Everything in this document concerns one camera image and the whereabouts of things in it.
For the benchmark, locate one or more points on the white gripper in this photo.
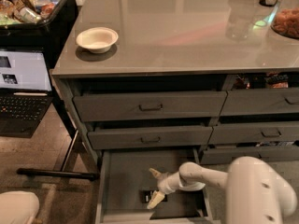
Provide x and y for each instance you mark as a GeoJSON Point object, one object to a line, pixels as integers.
{"type": "Point", "coordinates": [167, 183]}

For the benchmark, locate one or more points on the black rxbar chocolate wrapper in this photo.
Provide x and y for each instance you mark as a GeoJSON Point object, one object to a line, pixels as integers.
{"type": "Point", "coordinates": [146, 195]}

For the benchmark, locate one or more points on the white robot base corner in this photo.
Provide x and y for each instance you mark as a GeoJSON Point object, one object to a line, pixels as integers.
{"type": "Point", "coordinates": [18, 207]}

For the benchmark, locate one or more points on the open grey bottom left drawer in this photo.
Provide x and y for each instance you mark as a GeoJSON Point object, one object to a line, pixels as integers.
{"type": "Point", "coordinates": [125, 173]}

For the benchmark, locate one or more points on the grey bottom right drawer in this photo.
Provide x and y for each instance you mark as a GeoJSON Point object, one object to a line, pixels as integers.
{"type": "Point", "coordinates": [226, 155]}

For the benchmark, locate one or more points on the grey middle left drawer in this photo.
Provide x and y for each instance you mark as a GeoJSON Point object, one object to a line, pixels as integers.
{"type": "Point", "coordinates": [170, 136]}

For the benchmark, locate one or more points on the grey top left drawer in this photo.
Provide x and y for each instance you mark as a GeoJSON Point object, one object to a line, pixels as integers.
{"type": "Point", "coordinates": [149, 105]}

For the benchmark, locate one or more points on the grey middle right drawer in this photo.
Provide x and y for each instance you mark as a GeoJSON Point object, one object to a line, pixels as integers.
{"type": "Point", "coordinates": [255, 132]}

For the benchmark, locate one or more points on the grey top right drawer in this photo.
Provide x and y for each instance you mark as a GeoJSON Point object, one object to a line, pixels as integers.
{"type": "Point", "coordinates": [261, 101]}

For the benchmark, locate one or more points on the white paper bowl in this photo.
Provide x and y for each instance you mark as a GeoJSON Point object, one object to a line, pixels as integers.
{"type": "Point", "coordinates": [97, 40]}

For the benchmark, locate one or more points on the black laptop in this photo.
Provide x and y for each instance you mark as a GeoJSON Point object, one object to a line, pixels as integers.
{"type": "Point", "coordinates": [25, 92]}

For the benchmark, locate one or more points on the clear plastic cup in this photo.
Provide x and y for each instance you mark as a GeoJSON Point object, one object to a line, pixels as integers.
{"type": "Point", "coordinates": [240, 19]}

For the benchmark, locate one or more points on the black bin of snacks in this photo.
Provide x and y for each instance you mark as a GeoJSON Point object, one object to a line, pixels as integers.
{"type": "Point", "coordinates": [49, 35]}

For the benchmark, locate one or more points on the glass jar of snacks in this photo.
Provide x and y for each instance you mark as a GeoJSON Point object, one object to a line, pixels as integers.
{"type": "Point", "coordinates": [286, 20]}

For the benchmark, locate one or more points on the grey cabinet frame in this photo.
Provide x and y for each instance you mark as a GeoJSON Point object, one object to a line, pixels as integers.
{"type": "Point", "coordinates": [79, 84]}

